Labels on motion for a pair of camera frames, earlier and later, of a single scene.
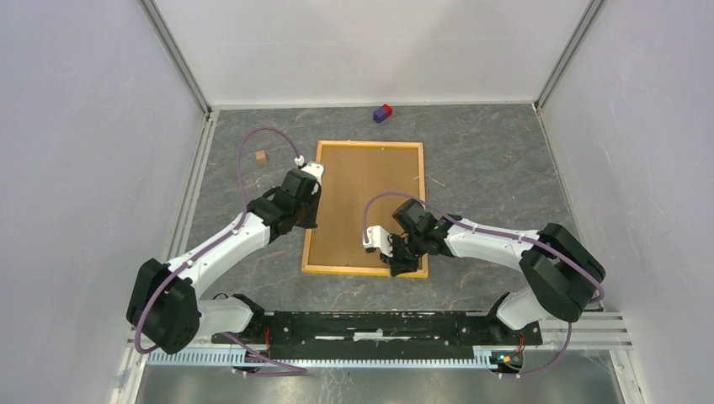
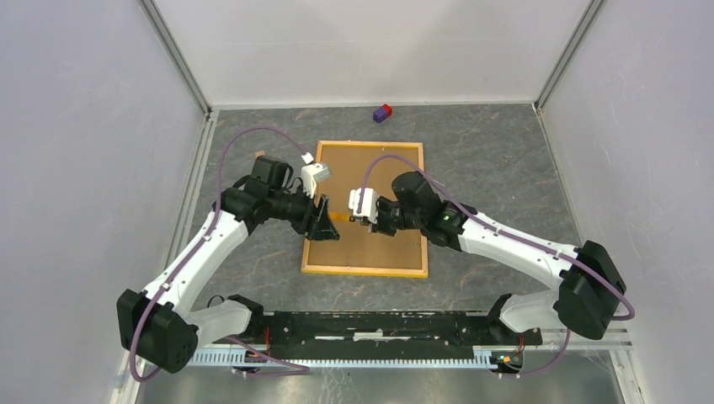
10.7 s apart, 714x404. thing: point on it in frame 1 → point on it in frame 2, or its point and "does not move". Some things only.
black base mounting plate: [377, 332] does not move
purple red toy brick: [382, 113] does not move
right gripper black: [396, 264] → [377, 226]
